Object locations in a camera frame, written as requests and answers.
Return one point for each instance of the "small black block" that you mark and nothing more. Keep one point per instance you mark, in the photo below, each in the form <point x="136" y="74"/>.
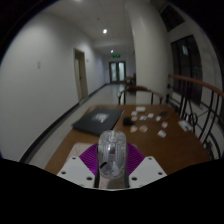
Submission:
<point x="128" y="121"/>

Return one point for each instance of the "transparent computer mouse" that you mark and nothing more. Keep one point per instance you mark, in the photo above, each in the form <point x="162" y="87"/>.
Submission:
<point x="112" y="153"/>

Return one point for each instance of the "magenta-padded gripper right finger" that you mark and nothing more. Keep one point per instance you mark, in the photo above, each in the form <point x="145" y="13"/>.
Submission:
<point x="148" y="169"/>

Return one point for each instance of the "tan flat box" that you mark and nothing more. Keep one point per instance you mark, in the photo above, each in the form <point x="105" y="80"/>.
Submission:
<point x="140" y="108"/>

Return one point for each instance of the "black flat pad white print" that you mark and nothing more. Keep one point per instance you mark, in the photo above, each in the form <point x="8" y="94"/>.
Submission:
<point x="95" y="121"/>

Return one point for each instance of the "dark framed window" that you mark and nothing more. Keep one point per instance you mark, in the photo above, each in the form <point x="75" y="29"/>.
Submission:
<point x="186" y="66"/>

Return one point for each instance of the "black railing wooden handrail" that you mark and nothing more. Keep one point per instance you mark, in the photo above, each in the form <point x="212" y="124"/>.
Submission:
<point x="193" y="81"/>

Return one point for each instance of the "small white card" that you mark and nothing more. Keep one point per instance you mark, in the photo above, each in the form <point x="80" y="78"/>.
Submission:
<point x="164" y="124"/>
<point x="143" y="117"/>
<point x="150" y="115"/>
<point x="134" y="118"/>
<point x="158" y="118"/>
<point x="161" y="133"/>
<point x="134" y="113"/>

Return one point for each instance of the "wooden chair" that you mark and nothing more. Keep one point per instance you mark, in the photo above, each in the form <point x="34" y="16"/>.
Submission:
<point x="140" y="88"/>

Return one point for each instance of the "small tan card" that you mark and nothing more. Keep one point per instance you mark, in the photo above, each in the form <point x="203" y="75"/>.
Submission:
<point x="133" y="128"/>
<point x="143" y="128"/>

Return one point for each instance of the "side doorway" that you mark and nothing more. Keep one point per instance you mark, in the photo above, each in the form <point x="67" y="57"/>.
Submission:
<point x="81" y="75"/>

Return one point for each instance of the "green exit sign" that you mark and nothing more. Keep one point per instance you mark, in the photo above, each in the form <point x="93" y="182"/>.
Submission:
<point x="116" y="55"/>

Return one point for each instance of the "glass double door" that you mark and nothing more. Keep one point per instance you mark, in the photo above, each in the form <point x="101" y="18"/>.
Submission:
<point x="117" y="71"/>

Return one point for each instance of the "round ceiling light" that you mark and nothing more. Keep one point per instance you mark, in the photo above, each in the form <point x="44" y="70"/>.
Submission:
<point x="105" y="31"/>
<point x="111" y="51"/>

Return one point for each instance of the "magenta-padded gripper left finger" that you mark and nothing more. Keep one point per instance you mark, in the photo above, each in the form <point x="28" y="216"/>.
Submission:
<point x="75" y="169"/>

